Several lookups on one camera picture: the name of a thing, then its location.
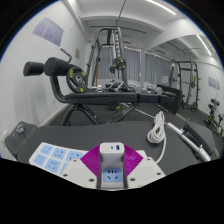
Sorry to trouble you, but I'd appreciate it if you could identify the white coiled power cable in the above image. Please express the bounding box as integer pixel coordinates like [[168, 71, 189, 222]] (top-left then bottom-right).
[[147, 110, 168, 164]]

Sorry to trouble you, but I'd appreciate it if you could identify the chrome barbell bar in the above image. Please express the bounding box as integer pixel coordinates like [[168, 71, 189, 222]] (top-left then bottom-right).
[[166, 121, 213, 163]]

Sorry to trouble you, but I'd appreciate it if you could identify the black roller-pad weight bench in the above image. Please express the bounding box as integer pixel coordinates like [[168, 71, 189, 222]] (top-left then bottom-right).
[[22, 46, 174, 127]]

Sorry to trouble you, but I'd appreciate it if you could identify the bunch of keys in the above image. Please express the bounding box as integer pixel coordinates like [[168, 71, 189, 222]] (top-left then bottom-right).
[[13, 123, 26, 134]]

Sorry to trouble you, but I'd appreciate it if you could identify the grey steel power rack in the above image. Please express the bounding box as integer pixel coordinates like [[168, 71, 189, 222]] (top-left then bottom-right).
[[85, 27, 129, 91]]

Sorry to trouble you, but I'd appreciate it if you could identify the black padded workout bench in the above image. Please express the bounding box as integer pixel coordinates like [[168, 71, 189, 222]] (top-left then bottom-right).
[[4, 119, 224, 166]]

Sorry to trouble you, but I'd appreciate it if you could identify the white blue-socket power strip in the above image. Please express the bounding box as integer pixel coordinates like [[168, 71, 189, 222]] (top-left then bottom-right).
[[28, 142, 123, 184]]

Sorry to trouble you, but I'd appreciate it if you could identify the grey window curtain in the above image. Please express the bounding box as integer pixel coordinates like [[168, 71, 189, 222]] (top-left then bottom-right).
[[143, 51, 173, 86], [96, 45, 142, 82]]

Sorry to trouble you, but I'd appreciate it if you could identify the long ceiling light strip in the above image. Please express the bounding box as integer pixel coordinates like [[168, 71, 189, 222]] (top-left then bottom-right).
[[143, 0, 177, 16], [195, 34, 213, 56]]

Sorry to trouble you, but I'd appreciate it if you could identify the black box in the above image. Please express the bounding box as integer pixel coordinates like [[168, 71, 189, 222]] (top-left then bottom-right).
[[159, 84, 183, 114]]

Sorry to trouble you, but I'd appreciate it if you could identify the group of floor dumbbells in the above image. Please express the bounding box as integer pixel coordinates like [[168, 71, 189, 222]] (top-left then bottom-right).
[[106, 81, 164, 96]]

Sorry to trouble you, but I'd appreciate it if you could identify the small white charger block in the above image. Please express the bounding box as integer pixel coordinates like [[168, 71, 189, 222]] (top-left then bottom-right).
[[99, 142, 126, 169]]

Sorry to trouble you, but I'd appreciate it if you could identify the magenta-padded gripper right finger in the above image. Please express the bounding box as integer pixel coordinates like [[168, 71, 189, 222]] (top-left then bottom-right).
[[122, 148, 167, 189]]

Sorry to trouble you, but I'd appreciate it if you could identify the white wall outlet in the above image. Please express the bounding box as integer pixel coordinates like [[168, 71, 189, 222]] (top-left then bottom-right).
[[1, 129, 9, 144]]

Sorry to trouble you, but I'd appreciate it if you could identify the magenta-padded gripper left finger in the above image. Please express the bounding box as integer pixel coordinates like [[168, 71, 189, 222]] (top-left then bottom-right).
[[59, 146, 103, 188]]

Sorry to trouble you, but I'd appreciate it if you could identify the small purple poster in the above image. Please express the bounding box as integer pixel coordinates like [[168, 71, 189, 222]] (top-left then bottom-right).
[[208, 76, 221, 91]]

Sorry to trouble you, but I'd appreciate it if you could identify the pale purple wall poster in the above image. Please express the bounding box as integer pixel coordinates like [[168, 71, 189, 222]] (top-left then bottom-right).
[[32, 15, 65, 48]]

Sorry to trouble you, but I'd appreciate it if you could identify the dumbbell rack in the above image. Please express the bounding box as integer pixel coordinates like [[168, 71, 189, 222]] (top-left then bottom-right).
[[204, 97, 224, 134]]

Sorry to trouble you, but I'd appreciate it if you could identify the small black yellow weight plate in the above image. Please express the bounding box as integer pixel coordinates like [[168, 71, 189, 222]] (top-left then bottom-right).
[[109, 57, 127, 72]]

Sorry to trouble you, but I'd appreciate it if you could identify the black squat rack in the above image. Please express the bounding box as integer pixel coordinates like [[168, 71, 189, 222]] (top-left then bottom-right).
[[170, 59, 200, 113]]

